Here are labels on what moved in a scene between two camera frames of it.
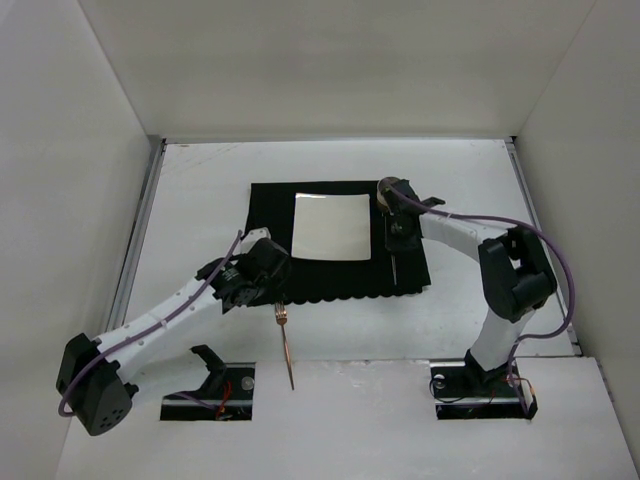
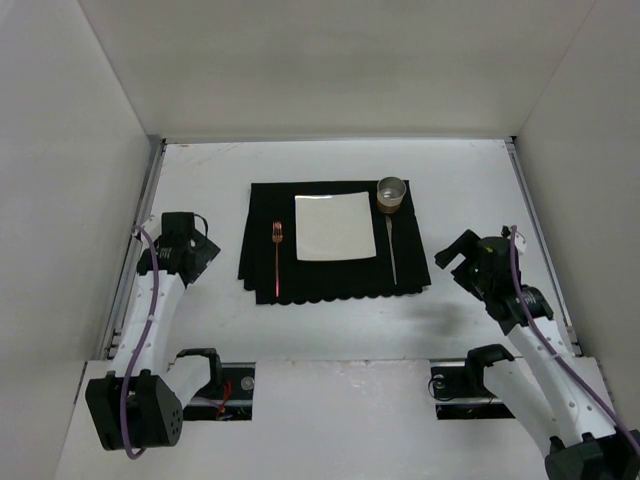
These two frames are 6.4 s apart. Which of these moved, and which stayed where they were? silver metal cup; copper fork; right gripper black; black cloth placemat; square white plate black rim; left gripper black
Moved: right gripper black; left gripper black; copper fork
Stayed: square white plate black rim; silver metal cup; black cloth placemat
